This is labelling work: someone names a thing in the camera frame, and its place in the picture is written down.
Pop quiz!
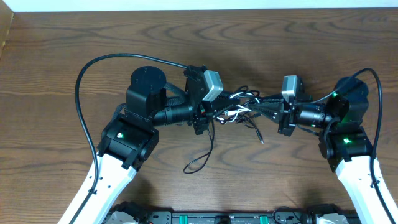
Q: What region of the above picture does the white USB cable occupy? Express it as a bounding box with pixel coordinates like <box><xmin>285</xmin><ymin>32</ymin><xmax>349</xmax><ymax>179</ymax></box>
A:
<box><xmin>216</xmin><ymin>91</ymin><xmax>261</xmax><ymax>124</ymax></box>

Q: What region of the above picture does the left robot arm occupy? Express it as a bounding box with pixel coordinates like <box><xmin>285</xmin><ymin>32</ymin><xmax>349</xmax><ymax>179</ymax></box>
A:
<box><xmin>60</xmin><ymin>66</ymin><xmax>239</xmax><ymax>223</ymax></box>

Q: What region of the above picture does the brown cardboard panel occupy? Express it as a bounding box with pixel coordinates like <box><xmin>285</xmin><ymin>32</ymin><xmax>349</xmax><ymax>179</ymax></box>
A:
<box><xmin>0</xmin><ymin>0</ymin><xmax>14</xmax><ymax>54</ymax></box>

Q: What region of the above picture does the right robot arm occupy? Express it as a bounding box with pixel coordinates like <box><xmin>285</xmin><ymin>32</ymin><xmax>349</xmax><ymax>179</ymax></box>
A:
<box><xmin>249</xmin><ymin>75</ymin><xmax>397</xmax><ymax>223</ymax></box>

